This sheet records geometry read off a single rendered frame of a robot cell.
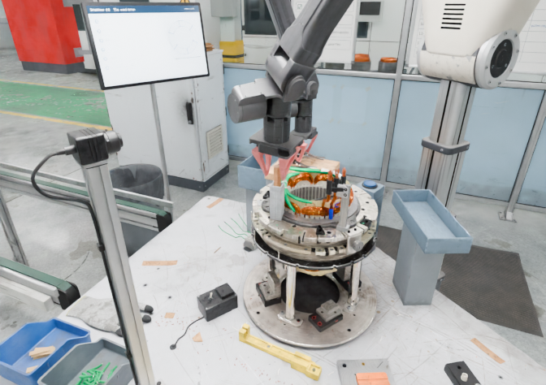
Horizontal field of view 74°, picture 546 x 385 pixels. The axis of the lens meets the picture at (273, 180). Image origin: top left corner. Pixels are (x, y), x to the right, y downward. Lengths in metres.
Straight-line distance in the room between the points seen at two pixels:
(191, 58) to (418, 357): 1.50
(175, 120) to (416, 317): 2.59
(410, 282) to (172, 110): 2.56
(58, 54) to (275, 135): 3.86
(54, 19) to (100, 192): 3.88
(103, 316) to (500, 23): 1.25
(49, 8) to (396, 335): 4.11
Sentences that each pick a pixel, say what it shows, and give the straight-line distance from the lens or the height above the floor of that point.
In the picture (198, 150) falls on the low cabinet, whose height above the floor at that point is 0.41.
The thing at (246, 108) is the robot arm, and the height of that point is 1.38.
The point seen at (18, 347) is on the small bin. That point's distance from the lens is 1.13.
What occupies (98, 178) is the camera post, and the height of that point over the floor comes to 1.33.
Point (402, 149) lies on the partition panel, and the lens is 3.23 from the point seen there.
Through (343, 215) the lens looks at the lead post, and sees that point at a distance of 0.82.
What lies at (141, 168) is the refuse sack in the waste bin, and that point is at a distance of 2.67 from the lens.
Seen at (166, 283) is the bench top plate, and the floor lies 0.78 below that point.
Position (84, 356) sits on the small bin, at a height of 0.81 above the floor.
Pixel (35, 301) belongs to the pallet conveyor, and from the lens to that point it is 1.44.
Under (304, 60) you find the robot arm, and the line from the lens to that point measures 0.66.
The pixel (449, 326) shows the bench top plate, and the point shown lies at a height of 0.78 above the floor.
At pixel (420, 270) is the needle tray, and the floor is 0.91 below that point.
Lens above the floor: 1.56
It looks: 26 degrees down
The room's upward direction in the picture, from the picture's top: straight up
